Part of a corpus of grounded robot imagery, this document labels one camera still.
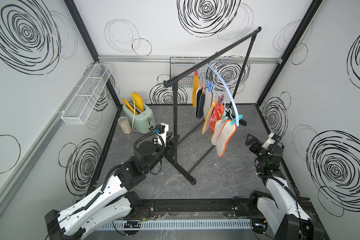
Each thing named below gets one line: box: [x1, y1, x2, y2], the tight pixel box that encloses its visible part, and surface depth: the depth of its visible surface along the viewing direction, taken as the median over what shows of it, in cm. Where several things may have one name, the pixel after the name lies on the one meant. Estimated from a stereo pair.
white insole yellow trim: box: [211, 119, 226, 146], surface depth 71 cm
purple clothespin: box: [218, 94, 225, 106], surface depth 63 cm
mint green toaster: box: [122, 99, 157, 134], surface depth 96 cm
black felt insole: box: [195, 87, 203, 119], surface depth 79 cm
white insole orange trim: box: [216, 119, 237, 158], surface depth 63 cm
